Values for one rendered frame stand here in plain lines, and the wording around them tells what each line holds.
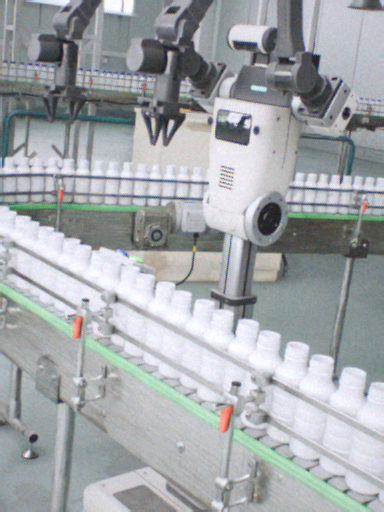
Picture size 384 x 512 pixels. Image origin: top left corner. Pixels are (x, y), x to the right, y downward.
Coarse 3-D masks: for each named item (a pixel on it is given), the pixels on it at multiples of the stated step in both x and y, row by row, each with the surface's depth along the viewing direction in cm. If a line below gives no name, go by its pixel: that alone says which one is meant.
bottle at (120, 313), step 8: (128, 272) 164; (136, 272) 164; (128, 280) 164; (120, 288) 164; (128, 288) 164; (120, 296) 164; (128, 296) 163; (120, 304) 164; (120, 312) 165; (120, 320) 165; (120, 328) 165; (112, 336) 167; (120, 344) 166
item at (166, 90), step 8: (160, 80) 171; (168, 80) 170; (176, 80) 172; (160, 88) 171; (168, 88) 171; (176, 88) 171; (160, 96) 171; (168, 96) 171; (176, 96) 172; (152, 104) 169; (160, 104) 170; (176, 104) 172; (184, 104) 173
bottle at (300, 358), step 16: (288, 352) 130; (304, 352) 129; (288, 368) 130; (304, 368) 130; (288, 384) 129; (272, 400) 133; (288, 400) 130; (272, 416) 132; (288, 416) 130; (272, 432) 132
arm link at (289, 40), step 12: (276, 0) 191; (288, 0) 189; (300, 0) 190; (288, 12) 189; (300, 12) 191; (288, 24) 190; (300, 24) 192; (276, 36) 194; (288, 36) 191; (300, 36) 193; (276, 48) 195; (288, 48) 192; (300, 48) 193; (276, 60) 197; (300, 60) 191; (300, 72) 192; (312, 72) 195; (300, 84) 193; (312, 84) 196
